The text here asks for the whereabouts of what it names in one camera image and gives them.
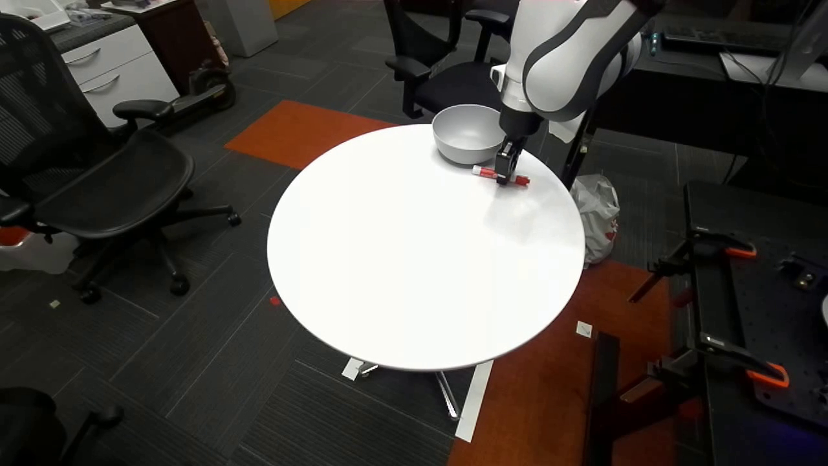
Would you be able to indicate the white plastic bag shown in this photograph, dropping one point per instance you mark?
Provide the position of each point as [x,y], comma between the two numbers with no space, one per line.
[597,215]

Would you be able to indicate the black scooter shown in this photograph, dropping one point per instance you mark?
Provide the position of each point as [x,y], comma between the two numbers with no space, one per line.
[199,90]

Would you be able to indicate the black desk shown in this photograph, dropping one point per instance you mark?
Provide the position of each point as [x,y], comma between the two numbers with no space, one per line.
[690,86]

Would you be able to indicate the grey metal bowl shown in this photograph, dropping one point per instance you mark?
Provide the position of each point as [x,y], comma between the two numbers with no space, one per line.
[468,129]

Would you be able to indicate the black mesh office chair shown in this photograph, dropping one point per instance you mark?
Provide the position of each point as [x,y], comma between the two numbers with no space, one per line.
[104,177]

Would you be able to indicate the dark wooden cabinet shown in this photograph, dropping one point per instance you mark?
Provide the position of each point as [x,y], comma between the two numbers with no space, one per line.
[177,33]

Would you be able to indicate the red and white marker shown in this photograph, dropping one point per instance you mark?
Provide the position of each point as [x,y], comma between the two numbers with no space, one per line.
[521,178]

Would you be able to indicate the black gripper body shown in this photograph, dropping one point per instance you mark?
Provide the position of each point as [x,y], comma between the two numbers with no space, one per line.
[518,129]

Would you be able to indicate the white drawer cabinet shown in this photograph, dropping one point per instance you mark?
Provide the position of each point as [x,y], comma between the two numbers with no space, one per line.
[118,67]

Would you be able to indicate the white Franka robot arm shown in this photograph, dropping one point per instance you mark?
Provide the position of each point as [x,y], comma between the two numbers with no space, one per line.
[570,55]

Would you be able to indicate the white table base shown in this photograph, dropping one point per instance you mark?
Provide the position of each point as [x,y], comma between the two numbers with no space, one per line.
[461,392]

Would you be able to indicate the black padded office chair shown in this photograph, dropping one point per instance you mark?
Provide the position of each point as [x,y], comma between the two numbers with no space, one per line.
[450,77]

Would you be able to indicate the black keyboard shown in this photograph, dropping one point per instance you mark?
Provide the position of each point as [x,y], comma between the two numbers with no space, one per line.
[703,37]

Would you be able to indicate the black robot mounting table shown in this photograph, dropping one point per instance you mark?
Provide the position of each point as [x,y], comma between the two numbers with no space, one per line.
[764,326]

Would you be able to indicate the black office chair with armrests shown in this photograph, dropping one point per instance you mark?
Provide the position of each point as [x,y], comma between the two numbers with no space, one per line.
[487,20]

